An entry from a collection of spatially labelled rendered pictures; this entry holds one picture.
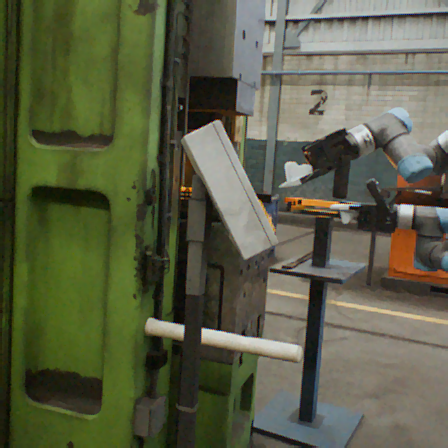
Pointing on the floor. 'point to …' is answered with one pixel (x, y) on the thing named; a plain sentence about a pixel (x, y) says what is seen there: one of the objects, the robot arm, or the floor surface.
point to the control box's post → (197, 256)
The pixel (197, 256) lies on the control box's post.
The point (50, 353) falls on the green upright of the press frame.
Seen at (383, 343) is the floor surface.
